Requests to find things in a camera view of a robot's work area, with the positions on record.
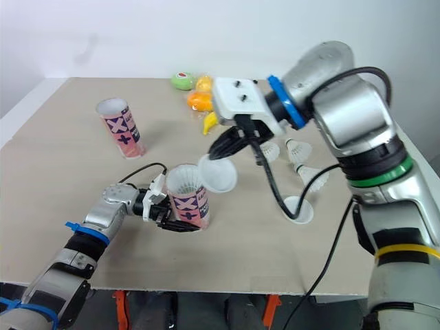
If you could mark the green round toy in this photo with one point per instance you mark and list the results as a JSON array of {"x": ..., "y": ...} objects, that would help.
[{"x": 181, "y": 81}]

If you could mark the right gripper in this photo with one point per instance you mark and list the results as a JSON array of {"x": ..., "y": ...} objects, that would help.
[{"x": 261, "y": 132}]

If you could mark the orange toy fruit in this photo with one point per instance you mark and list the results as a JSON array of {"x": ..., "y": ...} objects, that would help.
[{"x": 198, "y": 99}]

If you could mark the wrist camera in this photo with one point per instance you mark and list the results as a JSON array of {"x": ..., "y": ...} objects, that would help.
[
  {"x": 240, "y": 96},
  {"x": 155, "y": 192}
]

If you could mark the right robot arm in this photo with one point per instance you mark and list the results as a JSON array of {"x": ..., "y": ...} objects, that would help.
[{"x": 364, "y": 123}]

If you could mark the orange clamp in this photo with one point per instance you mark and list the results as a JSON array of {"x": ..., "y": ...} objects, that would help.
[
  {"x": 121, "y": 306},
  {"x": 271, "y": 307}
]

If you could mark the pink patterned tube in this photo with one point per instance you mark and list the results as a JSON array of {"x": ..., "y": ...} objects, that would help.
[
  {"x": 190, "y": 206},
  {"x": 123, "y": 127}
]

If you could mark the yellow toy fruit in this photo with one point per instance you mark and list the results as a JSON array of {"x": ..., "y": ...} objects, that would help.
[{"x": 203, "y": 84}]

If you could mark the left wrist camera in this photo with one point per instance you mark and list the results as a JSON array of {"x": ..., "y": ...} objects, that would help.
[{"x": 155, "y": 192}]

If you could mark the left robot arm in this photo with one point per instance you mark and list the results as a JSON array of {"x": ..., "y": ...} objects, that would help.
[{"x": 68, "y": 261}]

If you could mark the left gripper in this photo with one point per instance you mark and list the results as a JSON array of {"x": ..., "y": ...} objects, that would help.
[{"x": 161, "y": 213}]

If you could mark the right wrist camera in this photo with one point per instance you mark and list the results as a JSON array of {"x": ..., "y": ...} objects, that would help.
[{"x": 240, "y": 96}]

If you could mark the yellow toy banana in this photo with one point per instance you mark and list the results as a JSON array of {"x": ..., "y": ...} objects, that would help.
[{"x": 209, "y": 123}]

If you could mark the white feather shuttlecock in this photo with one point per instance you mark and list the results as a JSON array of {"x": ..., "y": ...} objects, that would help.
[
  {"x": 271, "y": 151},
  {"x": 184, "y": 177},
  {"x": 299, "y": 149},
  {"x": 316, "y": 177}
]

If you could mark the white tube lid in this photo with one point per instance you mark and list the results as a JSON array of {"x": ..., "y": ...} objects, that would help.
[
  {"x": 306, "y": 209},
  {"x": 220, "y": 175}
]

